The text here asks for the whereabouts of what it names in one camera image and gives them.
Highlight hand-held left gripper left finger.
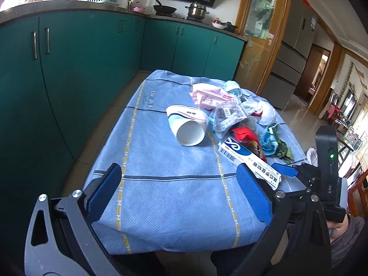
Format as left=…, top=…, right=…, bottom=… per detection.
left=24, top=163, right=123, bottom=276

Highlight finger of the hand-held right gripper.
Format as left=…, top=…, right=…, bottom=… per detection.
left=271, top=163, right=302, bottom=177

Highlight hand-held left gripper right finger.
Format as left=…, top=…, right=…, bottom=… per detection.
left=230, top=163, right=332, bottom=276

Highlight bin with white liner bag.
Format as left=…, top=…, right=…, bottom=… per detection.
left=305, top=147, right=319, bottom=167

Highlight white and blue ointment box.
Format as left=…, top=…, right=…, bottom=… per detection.
left=218, top=137, right=282, bottom=190

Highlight red foil wrapper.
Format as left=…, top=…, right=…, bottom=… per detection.
left=231, top=126, right=268, bottom=162

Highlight white plastic bag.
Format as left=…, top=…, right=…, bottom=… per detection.
left=242, top=101, right=276, bottom=126

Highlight clear plastic bag dark contents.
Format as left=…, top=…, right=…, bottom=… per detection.
left=211, top=100, right=259, bottom=138

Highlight white paper cup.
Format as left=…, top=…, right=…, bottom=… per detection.
left=166, top=105, right=209, bottom=147

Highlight pink wet wipe packet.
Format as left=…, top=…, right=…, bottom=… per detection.
left=188, top=83, right=235, bottom=111

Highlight person's right forearm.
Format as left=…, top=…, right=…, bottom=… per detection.
left=330, top=215, right=367, bottom=268

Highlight person's right hand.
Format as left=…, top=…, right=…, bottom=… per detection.
left=328, top=217, right=350, bottom=243

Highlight blue checked tablecloth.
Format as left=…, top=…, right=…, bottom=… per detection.
left=83, top=69, right=308, bottom=256

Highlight wooden doorway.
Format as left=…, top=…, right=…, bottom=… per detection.
left=293, top=43, right=331, bottom=106

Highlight blue face mask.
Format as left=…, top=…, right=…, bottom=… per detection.
left=224, top=80, right=242, bottom=97

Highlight grey refrigerator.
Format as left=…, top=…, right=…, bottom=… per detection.
left=260, top=0, right=318, bottom=110

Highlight teal kitchen cabinet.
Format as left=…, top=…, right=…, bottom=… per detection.
left=0, top=0, right=248, bottom=236

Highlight wooden framed glass door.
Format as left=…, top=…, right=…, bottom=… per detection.
left=234, top=0, right=294, bottom=100

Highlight small black pot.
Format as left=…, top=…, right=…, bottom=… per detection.
left=221, top=21, right=238, bottom=33

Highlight steel cooking pot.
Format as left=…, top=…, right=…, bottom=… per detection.
left=185, top=2, right=210, bottom=19

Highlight gas stove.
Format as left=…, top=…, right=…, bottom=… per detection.
left=148, top=13, right=208, bottom=22

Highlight black wok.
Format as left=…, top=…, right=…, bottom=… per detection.
left=152, top=0, right=178, bottom=15

